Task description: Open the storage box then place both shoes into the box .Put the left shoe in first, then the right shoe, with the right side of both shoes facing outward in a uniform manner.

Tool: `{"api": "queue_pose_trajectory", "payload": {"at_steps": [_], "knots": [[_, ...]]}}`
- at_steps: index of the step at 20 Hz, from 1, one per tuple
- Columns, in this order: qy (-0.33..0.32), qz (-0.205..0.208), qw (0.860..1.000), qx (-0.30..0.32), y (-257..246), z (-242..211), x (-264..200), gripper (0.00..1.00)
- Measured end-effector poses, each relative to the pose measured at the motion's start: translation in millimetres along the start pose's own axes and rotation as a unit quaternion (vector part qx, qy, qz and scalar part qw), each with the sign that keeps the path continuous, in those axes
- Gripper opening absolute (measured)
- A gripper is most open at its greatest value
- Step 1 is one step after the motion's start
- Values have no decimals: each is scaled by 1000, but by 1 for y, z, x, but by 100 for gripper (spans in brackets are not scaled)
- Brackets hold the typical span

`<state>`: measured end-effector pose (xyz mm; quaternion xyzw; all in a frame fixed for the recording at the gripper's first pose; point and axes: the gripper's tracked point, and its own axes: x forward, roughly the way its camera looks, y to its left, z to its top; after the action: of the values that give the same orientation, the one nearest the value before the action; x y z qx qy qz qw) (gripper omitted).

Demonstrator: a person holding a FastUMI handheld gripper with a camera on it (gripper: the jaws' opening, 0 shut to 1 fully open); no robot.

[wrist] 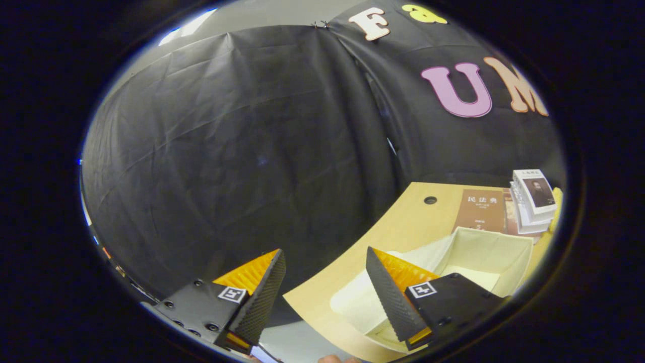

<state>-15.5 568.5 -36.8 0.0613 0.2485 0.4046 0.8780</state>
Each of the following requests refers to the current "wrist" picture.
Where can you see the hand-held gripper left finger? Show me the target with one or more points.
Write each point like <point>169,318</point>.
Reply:
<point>262,302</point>

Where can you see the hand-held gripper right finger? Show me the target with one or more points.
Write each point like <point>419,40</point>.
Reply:
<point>390,297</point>

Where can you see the grey fabric storage box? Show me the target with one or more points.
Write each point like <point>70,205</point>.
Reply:
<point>484,252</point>

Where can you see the brown cover book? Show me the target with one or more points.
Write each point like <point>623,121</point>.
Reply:
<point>478,209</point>

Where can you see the thick book with brownish cover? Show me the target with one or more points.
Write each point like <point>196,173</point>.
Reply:
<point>510,217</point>

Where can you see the black backdrop cloth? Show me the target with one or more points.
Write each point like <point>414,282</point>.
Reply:
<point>227,151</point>

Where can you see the plain white book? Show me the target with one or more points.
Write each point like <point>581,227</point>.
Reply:
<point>529,220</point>

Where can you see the yellow plush cushion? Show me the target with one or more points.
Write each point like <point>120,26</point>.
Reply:
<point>557,206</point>

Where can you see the ceiling light panel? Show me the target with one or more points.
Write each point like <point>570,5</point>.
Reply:
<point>186,27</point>

